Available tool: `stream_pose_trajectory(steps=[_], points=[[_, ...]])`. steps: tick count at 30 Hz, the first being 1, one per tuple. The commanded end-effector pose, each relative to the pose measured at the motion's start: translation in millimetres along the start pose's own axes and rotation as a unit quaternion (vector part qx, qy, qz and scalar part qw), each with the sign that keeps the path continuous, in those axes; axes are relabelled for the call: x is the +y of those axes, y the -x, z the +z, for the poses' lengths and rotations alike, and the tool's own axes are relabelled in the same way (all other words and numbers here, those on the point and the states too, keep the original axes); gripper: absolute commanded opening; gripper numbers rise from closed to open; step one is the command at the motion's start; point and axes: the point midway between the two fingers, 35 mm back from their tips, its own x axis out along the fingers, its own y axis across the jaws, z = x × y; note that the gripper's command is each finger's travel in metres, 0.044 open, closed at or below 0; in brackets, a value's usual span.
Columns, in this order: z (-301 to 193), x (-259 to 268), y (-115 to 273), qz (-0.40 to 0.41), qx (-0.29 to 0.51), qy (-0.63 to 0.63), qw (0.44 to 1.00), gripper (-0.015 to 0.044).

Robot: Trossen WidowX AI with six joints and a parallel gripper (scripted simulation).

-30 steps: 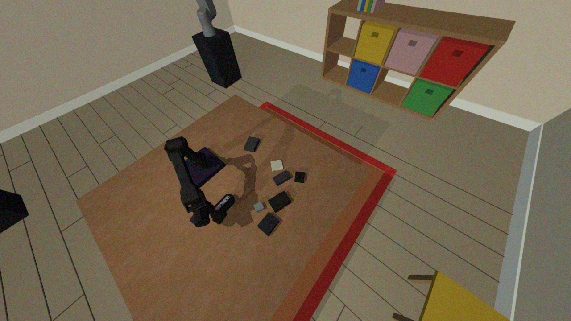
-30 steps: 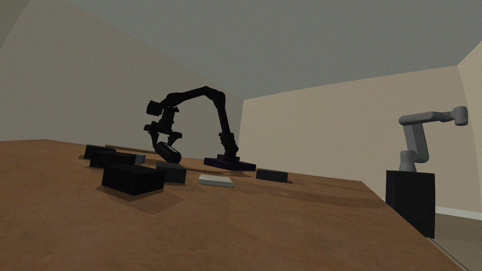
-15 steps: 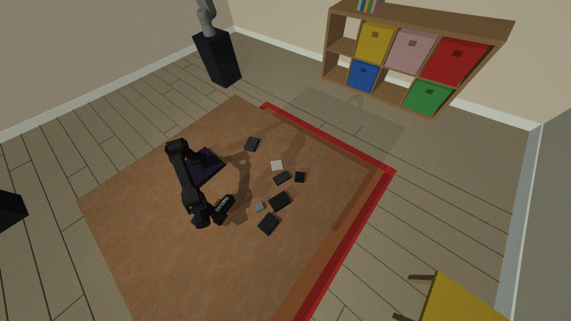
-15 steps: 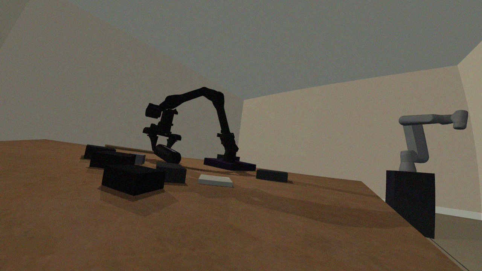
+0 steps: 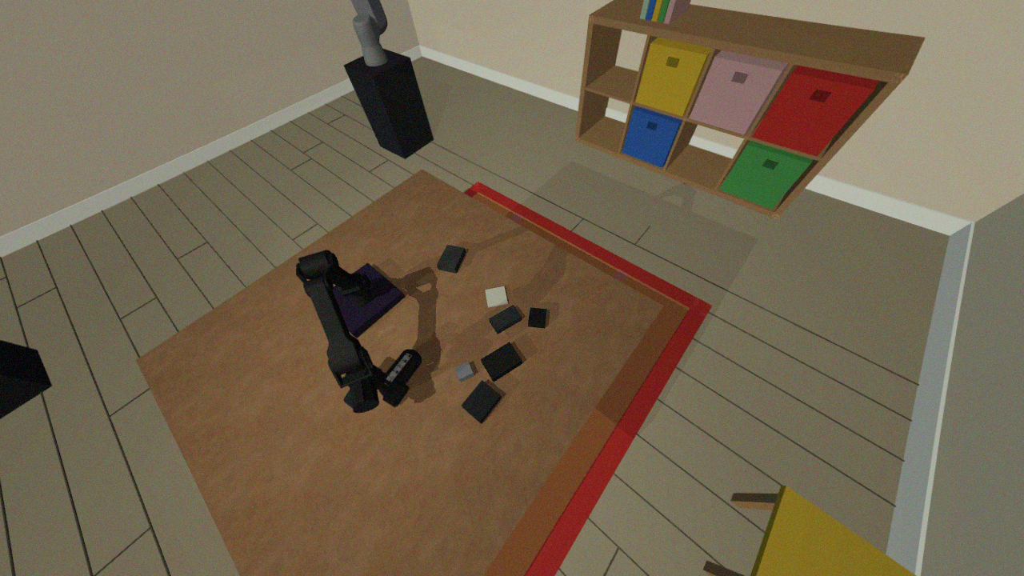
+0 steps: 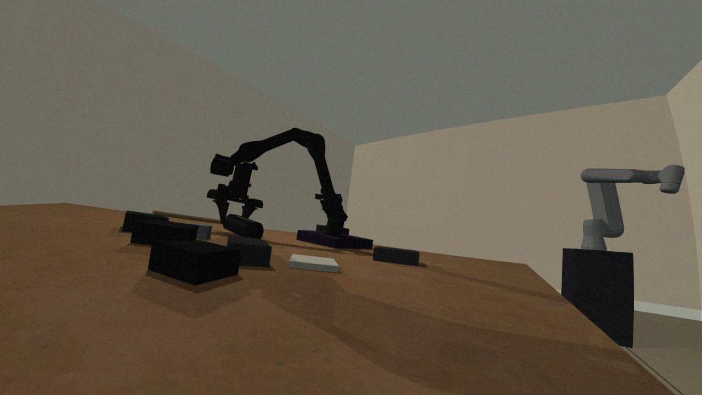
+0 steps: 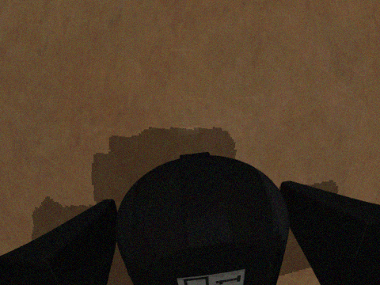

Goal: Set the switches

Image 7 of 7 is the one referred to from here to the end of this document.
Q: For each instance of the dark grey controller unit with green rocker switches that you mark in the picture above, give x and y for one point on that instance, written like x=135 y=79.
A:
x=203 y=220

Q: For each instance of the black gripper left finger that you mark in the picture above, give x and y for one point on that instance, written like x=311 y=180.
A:
x=78 y=252

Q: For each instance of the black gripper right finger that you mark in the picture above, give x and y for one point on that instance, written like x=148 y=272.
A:
x=339 y=236

